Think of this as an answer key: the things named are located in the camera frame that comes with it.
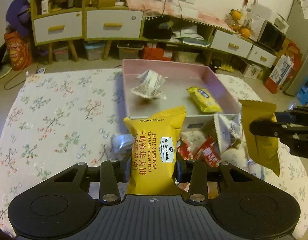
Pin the yellow white TV cabinet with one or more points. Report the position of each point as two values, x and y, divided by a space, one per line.
102 20

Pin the clear plastic storage bin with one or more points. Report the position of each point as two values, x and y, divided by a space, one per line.
94 50

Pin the black microwave oven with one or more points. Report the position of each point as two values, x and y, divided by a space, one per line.
271 37

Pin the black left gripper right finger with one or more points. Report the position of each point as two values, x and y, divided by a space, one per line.
193 172

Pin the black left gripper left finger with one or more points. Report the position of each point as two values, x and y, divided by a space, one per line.
113 172

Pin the oranges in bag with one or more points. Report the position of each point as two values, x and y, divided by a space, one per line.
240 22

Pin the orange cartoon bag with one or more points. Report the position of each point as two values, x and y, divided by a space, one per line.
19 50

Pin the pink silver storage box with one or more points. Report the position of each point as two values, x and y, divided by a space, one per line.
178 77

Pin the yellow waffle sandwich packet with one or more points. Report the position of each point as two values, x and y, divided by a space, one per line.
154 152

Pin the white walnut snack packet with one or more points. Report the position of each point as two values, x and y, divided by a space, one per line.
228 130

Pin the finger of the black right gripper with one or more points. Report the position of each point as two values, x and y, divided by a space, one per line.
296 113
269 129

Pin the red shoe box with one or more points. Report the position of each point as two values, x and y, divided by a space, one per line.
155 53

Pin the white printed snack packet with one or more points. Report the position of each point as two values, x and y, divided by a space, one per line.
150 86

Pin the floral white tablecloth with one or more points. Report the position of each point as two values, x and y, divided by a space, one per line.
57 120

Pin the small yellow biscuit packet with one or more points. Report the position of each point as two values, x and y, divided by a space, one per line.
203 99

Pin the pink cloth runner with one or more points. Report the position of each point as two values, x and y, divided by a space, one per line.
178 10

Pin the gold snack bar packet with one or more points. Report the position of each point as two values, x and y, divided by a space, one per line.
258 119

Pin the red snack packet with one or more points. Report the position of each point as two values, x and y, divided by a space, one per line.
206 152

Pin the purple plush toy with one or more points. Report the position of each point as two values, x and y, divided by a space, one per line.
18 17

